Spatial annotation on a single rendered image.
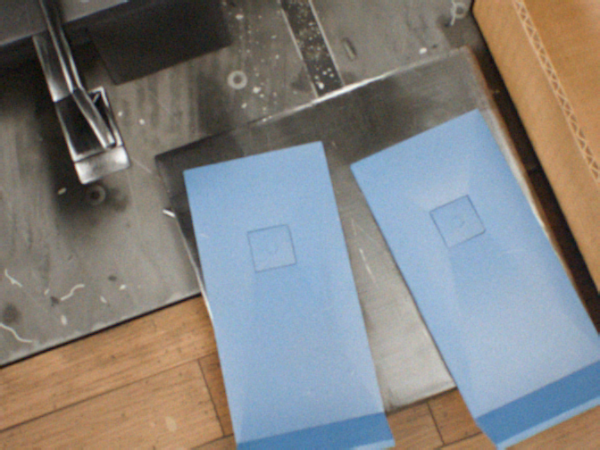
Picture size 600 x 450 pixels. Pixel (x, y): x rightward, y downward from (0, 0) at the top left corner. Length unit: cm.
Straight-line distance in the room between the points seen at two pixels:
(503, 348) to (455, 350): 2
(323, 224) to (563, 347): 13
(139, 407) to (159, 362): 2
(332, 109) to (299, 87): 3
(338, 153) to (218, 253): 8
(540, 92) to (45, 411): 28
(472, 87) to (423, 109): 3
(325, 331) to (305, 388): 3
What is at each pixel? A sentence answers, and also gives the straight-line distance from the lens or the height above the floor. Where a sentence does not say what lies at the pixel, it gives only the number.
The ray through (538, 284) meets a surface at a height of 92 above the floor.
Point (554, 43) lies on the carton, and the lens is 61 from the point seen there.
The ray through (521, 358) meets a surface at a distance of 54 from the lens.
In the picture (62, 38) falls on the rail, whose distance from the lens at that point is 52.
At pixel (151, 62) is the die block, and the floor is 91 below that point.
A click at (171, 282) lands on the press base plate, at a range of 57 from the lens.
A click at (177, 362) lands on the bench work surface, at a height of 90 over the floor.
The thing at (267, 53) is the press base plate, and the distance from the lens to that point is 60.
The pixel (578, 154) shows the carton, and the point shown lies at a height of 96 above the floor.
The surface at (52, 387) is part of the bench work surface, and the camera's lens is 57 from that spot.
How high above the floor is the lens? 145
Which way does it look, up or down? 75 degrees down
